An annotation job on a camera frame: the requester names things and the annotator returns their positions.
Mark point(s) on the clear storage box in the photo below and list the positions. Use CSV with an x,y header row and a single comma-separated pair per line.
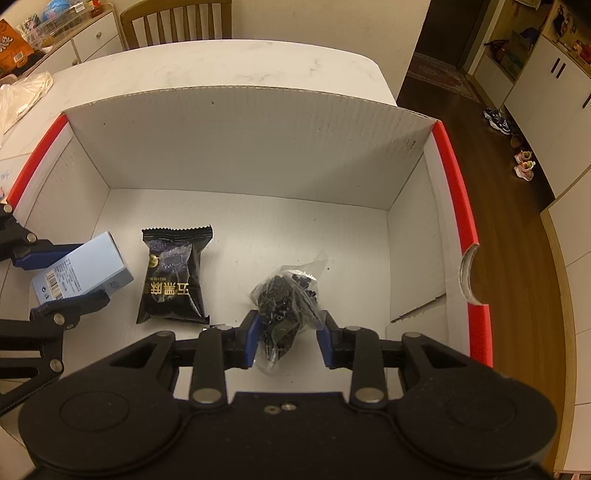
x,y
60,23

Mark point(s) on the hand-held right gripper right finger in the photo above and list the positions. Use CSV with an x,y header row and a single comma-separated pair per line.
x,y
324,346

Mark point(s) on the plastic bag of flatbreads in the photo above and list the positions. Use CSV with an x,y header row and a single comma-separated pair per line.
x,y
23,97

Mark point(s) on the pink child shoe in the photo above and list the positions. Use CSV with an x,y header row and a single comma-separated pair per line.
x,y
524,173
525,158

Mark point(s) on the white sideboard cabinet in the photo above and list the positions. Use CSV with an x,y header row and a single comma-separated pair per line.
x,y
92,41

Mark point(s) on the red cardboard box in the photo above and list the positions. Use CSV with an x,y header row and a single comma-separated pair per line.
x,y
254,152

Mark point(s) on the dark sneaker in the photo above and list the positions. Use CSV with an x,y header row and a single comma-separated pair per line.
x,y
496,121

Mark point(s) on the wooden chair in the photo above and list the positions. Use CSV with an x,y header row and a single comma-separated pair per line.
x,y
138,18

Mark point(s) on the patterned rug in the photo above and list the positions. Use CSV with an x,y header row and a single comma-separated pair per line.
x,y
438,74

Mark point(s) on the brown shoe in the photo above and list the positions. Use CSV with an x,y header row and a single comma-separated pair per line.
x,y
517,141

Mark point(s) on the light blue small carton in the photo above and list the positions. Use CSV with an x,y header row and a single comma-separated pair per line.
x,y
83,267

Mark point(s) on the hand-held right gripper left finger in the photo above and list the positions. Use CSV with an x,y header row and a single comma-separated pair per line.
x,y
252,341

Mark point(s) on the clear bag of dark bits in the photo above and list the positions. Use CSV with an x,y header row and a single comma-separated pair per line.
x,y
281,304

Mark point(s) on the black snack packet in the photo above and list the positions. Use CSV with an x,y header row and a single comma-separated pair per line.
x,y
175,277

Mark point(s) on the orange snack bag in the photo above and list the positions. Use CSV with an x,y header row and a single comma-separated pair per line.
x,y
14,50

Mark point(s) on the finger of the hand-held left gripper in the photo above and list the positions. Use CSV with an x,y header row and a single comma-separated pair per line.
x,y
41,256
69,310

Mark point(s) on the white wooden wall cabinet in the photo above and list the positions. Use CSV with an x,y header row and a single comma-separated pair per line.
x,y
554,92

